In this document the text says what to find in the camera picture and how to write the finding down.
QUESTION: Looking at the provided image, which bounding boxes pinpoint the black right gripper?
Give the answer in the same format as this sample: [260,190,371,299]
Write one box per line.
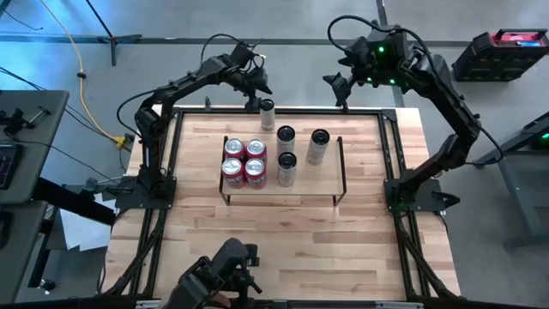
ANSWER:
[322,36,374,108]

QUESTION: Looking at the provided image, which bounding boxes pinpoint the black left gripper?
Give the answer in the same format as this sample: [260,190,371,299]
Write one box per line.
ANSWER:
[226,41,274,113]

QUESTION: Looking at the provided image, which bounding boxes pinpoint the red Fanta soda can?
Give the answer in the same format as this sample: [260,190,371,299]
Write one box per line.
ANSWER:
[244,136,268,164]
[220,156,246,189]
[243,156,267,190]
[223,136,246,161]

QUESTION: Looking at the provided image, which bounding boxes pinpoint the wooden shelf with black legs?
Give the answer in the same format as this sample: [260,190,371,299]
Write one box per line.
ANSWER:
[216,135,347,207]

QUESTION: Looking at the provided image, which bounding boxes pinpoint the black floor tape strip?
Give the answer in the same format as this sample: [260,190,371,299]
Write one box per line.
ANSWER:
[375,0,406,108]

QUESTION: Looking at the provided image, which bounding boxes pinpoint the black and red tool case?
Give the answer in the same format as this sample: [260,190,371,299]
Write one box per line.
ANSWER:
[452,27,549,83]

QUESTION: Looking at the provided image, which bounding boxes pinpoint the black tripod stand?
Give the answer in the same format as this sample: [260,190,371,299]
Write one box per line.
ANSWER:
[84,0,143,68]

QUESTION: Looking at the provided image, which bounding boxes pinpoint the grey metal cart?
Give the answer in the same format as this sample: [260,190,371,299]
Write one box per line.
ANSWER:
[471,110,549,252]

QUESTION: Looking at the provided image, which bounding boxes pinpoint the black support beam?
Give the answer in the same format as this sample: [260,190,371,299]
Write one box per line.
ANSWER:
[32,177,118,227]

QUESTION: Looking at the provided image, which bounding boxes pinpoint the white sheet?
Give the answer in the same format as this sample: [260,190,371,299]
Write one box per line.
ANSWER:
[58,191,125,253]

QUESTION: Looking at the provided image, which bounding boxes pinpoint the grey desk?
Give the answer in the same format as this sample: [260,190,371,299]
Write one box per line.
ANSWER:
[0,200,49,304]
[0,89,70,206]

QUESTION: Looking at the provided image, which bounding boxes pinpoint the black keyboard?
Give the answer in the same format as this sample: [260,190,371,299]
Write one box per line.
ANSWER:
[0,143,15,191]

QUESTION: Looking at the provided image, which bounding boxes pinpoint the black aluminium table frame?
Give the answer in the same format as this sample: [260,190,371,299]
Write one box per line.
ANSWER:
[96,104,463,309]

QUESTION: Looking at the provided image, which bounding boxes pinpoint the yellow extension cable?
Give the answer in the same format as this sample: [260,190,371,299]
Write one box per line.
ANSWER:
[40,0,121,142]

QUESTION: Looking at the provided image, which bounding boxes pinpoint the black clamp mount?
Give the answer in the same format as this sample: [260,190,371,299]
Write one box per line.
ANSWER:
[0,106,51,136]

